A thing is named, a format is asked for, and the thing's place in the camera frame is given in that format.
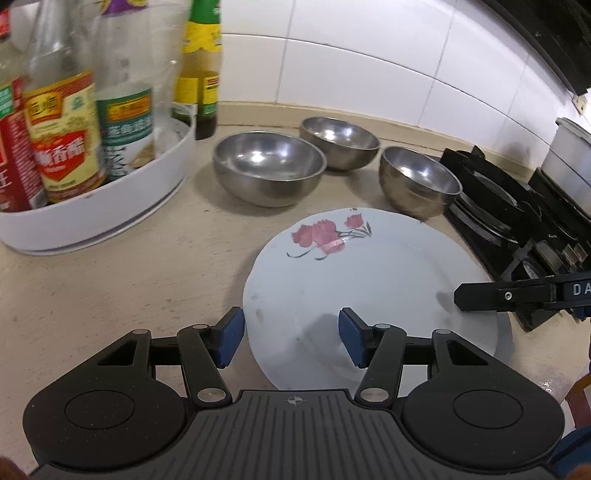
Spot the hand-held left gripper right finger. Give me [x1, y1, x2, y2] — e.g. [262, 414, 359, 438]
[338, 308, 497, 411]

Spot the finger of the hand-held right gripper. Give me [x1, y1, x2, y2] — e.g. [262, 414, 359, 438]
[453, 274, 557, 315]

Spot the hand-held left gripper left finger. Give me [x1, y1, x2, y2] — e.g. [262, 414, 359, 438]
[95, 307, 245, 411]

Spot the white plate small flower print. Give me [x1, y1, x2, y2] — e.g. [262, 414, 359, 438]
[493, 314, 515, 366]

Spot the white plate pink flower print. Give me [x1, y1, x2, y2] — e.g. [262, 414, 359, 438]
[242, 208, 502, 391]

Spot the black gas stove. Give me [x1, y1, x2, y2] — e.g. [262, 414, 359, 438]
[438, 145, 591, 331]

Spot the steel pot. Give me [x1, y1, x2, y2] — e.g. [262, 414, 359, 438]
[540, 117, 591, 209]

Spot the white two-tier spice rack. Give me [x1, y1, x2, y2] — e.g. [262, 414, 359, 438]
[0, 99, 197, 256]

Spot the large steel bowl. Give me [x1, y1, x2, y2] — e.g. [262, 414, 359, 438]
[212, 131, 328, 208]

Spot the green label clear bottle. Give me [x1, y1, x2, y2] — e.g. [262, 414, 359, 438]
[95, 0, 156, 184]

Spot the black range hood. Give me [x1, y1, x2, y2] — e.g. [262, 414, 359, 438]
[485, 0, 591, 96]

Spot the yellow cap vinegar bottle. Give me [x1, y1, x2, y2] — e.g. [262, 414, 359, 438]
[23, 0, 105, 204]

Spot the green label sauce bottle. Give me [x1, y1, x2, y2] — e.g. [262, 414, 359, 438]
[173, 0, 224, 141]

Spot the clear plastic bag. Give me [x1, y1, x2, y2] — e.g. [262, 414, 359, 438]
[139, 0, 193, 154]

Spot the red label sauce bottle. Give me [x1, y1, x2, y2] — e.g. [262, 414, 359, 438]
[0, 0, 45, 213]

